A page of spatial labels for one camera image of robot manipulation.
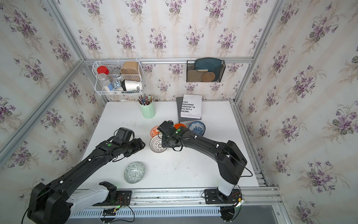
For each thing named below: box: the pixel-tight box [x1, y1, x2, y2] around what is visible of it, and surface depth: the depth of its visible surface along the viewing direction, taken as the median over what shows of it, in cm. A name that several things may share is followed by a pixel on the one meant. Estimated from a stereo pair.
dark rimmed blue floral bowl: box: [188, 120, 207, 137], surface depth 97 cm
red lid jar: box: [96, 65, 110, 75], surface depth 94 cm
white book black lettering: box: [180, 93, 202, 119], surface depth 107 cm
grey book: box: [175, 96, 202, 123], surface depth 107 cm
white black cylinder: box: [120, 79, 143, 91], surface depth 95 cm
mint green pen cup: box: [138, 99, 156, 119], surface depth 107 cm
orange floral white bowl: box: [150, 126, 161, 139], surface depth 98 cm
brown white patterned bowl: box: [149, 134, 168, 154], surface depth 85 cm
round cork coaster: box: [201, 71, 216, 83], surface depth 98 cm
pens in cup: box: [137, 93, 154, 106], surface depth 103 cm
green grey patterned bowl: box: [123, 161, 145, 184], surface depth 82 cm
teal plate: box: [194, 57, 222, 81], surface depth 95 cm
